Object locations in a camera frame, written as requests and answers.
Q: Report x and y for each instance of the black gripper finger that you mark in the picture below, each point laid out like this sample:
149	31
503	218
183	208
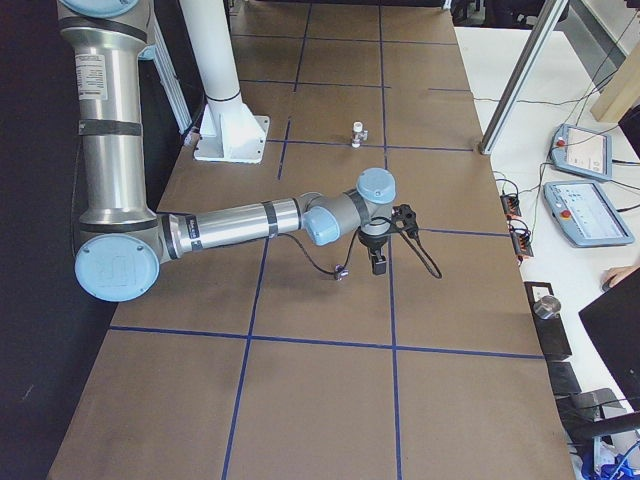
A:
378	262

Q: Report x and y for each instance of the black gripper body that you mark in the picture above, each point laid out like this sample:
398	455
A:
374	244

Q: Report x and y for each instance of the chrome metal valve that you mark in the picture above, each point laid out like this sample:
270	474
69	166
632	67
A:
340	272

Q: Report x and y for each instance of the white PPR pipe fitting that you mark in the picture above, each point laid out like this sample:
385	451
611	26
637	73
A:
359	134

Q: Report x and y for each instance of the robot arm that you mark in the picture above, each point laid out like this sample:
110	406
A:
124	242

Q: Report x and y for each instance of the orange black terminal board far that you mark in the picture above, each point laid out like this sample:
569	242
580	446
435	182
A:
511	206

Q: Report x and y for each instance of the orange black terminal board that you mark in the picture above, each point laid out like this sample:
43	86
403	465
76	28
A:
521	241
511	206

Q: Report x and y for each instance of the orange black terminal board near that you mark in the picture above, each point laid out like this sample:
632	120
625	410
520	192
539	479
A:
521	241

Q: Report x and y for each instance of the metal cylinder weight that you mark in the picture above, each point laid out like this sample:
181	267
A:
546	307

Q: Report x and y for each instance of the black box under weight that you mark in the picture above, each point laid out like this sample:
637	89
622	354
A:
551	333

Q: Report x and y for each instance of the near blue teach pendant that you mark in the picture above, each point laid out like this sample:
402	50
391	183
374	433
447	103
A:
585	215

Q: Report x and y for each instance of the blue teach pendant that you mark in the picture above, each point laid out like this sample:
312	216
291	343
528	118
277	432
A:
585	215
582	151

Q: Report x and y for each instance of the far blue teach pendant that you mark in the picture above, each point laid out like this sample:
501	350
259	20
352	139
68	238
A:
582	151

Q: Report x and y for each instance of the person in black shirt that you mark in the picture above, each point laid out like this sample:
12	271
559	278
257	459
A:
615	275

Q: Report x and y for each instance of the black monitor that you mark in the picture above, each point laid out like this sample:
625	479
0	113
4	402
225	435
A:
612	323

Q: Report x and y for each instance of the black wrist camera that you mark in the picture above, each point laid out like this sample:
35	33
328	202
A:
405	220

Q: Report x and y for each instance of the white pedestal column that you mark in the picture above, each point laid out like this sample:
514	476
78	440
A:
229	131

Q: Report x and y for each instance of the aluminium frame post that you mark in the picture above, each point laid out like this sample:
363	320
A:
550	15

